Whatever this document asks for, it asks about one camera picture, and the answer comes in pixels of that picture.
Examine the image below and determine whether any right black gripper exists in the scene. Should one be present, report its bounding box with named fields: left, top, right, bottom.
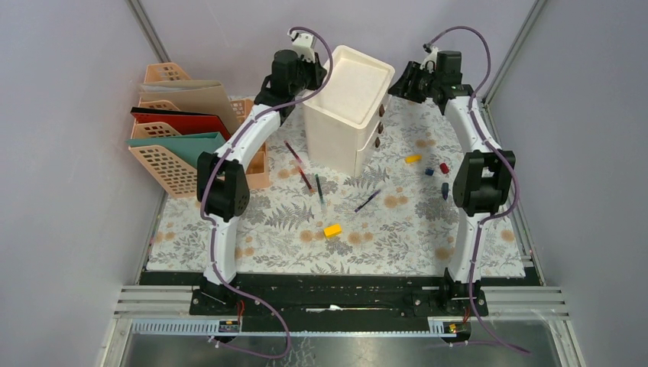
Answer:
left=386, top=61, right=440, bottom=105

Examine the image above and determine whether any white three-drawer cabinet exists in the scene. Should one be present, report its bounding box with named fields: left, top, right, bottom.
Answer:
left=303, top=45, right=395, bottom=177

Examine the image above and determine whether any yellow marker cap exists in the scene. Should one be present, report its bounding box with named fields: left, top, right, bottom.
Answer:
left=404, top=154, right=422, bottom=164

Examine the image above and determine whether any beige notebook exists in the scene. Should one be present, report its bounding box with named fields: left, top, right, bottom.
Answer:
left=139, top=80, right=240, bottom=133

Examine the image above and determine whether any red ring binder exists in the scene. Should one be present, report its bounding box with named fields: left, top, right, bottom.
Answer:
left=131, top=107, right=231, bottom=140

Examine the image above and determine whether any teal folder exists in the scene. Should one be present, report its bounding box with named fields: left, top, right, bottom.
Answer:
left=126, top=132, right=225, bottom=168

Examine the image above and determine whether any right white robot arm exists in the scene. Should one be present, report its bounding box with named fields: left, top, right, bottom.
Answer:
left=388, top=47, right=516, bottom=315

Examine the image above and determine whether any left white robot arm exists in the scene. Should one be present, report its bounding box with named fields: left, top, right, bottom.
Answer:
left=196, top=26, right=333, bottom=314

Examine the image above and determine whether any red capped marker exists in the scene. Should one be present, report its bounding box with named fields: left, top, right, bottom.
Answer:
left=283, top=141, right=303, bottom=165

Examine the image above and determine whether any orange clear pen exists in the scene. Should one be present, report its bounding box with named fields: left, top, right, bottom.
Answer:
left=298, top=167, right=315, bottom=193

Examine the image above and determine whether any clear green pen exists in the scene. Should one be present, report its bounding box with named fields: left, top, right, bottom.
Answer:
left=315, top=174, right=326, bottom=207

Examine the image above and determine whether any blue pen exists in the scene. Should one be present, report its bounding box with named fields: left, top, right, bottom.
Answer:
left=354, top=190, right=382, bottom=213

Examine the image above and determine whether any floral table mat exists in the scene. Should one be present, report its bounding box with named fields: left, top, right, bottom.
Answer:
left=145, top=95, right=527, bottom=278

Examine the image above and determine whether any peach plastic file organizer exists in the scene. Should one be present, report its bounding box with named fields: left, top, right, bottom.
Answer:
left=126, top=63, right=271, bottom=198

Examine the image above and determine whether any yellow eraser block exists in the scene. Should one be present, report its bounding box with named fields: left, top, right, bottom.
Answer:
left=323, top=223, right=342, bottom=239

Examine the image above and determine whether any aluminium corner frame post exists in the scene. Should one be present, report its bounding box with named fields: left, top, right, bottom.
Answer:
left=125, top=0, right=171, bottom=63

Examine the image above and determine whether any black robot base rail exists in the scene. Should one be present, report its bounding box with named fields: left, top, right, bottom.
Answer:
left=139, top=271, right=543, bottom=333

